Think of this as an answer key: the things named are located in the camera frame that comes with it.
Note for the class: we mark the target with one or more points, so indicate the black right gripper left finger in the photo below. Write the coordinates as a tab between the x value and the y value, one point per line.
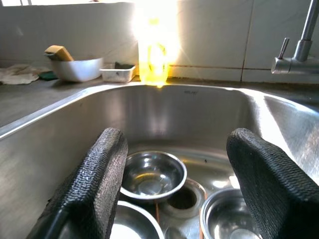
94	174

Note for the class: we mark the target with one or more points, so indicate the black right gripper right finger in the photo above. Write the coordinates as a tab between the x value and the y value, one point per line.
271	189

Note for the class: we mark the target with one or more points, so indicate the steel kitchen faucet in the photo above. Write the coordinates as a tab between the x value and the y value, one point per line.
302	49

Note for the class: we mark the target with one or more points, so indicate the stainless steel bowl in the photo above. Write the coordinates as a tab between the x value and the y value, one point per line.
224	219
134	224
152	174

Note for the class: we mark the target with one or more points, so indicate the stainless steel sink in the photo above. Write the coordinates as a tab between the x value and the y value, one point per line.
174	117

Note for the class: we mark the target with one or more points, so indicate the white plastic tray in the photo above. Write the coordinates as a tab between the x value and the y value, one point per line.
117	74

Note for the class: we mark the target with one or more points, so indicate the white plastic bowl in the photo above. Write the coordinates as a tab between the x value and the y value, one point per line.
77	71

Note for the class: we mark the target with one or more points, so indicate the dark green scouring pad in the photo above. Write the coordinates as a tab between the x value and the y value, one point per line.
47	75
123	65

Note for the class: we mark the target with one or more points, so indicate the yellow sponge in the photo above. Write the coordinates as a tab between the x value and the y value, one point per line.
61	53

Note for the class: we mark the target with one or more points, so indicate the white cloth rag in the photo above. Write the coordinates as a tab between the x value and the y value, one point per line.
20	73

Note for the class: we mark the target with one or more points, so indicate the yellow dish soap bottle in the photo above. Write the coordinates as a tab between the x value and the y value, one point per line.
153	62

